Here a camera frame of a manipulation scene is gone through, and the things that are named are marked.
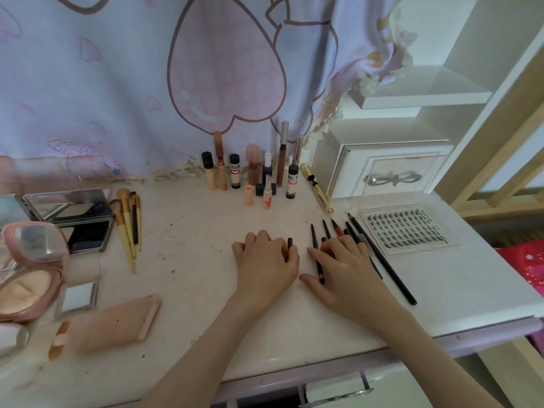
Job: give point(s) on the person's right hand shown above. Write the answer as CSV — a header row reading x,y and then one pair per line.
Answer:
x,y
348,280

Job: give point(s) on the person's left hand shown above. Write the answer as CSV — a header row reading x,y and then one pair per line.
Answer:
x,y
263,271

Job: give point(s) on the person's right thumb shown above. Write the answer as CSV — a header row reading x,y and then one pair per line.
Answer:
x,y
312,282

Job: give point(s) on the person's left thumb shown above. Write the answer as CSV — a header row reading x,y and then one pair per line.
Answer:
x,y
293,259

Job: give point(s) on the person's left forearm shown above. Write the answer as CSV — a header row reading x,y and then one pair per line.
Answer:
x,y
216,352

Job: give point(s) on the person's right forearm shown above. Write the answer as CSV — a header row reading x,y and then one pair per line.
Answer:
x,y
425,361

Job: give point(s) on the black pencil with red end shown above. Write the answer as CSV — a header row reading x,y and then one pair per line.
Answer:
x,y
315,237

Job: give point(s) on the short black cosmetic pencil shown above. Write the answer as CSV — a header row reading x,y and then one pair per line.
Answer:
x,y
326,229

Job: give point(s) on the red-brown cosmetic pencil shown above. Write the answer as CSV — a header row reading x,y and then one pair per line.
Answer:
x,y
336,227

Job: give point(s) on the black eyeliner pencil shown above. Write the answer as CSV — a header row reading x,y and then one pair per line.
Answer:
x,y
355,234

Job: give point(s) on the open pink lipstick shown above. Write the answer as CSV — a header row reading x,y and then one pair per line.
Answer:
x,y
267,195

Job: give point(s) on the black white labelled bottle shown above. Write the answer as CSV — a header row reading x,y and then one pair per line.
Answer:
x,y
292,182
235,174

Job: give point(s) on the dark navy cap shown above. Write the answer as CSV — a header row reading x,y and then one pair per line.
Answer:
x,y
259,190

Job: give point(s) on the pink lipstick cap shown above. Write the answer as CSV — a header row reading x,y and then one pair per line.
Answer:
x,y
249,196

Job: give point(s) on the long black cosmetic pencil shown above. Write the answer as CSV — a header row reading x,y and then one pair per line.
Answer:
x,y
391,271

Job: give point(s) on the gold mascara tube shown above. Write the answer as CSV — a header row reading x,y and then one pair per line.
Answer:
x,y
314,182

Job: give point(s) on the purple bottle with white cap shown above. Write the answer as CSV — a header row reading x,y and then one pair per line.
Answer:
x,y
267,165

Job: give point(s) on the brown tube with silver cap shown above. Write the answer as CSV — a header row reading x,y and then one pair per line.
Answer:
x,y
282,157

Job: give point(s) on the clear false lash tray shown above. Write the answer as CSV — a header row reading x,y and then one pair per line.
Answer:
x,y
403,228

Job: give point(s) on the silver lip gloss tube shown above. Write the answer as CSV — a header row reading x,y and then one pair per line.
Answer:
x,y
297,150

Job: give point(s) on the beige tube with black cap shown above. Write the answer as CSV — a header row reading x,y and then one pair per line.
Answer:
x,y
208,174

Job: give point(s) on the tall brown lip gloss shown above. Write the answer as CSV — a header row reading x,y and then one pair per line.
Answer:
x,y
220,161

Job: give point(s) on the white drawer box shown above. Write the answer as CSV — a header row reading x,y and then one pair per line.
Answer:
x,y
382,157

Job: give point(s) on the dark thin makeup brush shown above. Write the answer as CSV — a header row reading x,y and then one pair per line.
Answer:
x,y
134,216

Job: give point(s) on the large wooden makeup brush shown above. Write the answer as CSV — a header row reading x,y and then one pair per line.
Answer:
x,y
126,216

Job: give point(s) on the long wooden makeup brush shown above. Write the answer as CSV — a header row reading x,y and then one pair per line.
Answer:
x,y
121,233

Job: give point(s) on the pink rectangular case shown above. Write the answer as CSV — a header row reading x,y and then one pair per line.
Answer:
x,y
114,320

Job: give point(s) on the red patterned fabric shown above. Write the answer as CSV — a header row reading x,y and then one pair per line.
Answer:
x,y
525,267

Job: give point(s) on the white shelf board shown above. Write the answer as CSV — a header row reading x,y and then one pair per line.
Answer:
x,y
425,87

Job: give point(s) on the small white mirror compact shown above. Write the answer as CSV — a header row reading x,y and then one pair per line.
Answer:
x,y
78,297

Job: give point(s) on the silver mirrored makeup palette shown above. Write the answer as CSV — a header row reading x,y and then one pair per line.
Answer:
x,y
76,220

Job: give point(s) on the lilac heart print curtain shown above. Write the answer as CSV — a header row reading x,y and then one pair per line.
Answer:
x,y
127,80

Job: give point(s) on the small orange makeup applicator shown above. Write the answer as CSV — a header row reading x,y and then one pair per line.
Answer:
x,y
59,339

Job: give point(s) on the pink powder compact with mirror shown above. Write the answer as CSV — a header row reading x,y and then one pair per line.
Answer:
x,y
29,276

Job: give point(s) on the silver mirrored case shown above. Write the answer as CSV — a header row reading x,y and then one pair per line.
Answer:
x,y
12,210

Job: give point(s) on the wooden frame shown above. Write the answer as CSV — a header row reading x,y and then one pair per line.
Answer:
x,y
488,165

